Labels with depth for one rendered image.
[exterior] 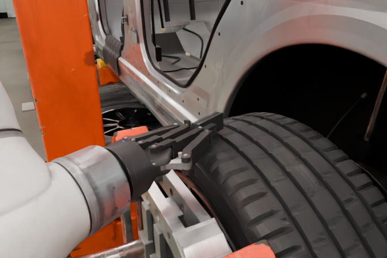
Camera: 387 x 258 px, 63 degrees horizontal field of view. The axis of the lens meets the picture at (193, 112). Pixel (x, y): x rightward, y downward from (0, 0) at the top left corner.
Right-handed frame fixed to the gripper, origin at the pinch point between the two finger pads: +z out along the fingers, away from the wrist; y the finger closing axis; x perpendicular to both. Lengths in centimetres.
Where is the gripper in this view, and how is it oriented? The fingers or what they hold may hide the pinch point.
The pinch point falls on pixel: (208, 125)
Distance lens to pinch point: 52.8
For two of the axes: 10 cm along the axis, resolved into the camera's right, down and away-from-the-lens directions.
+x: -0.5, -9.5, -3.0
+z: 6.1, -2.7, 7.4
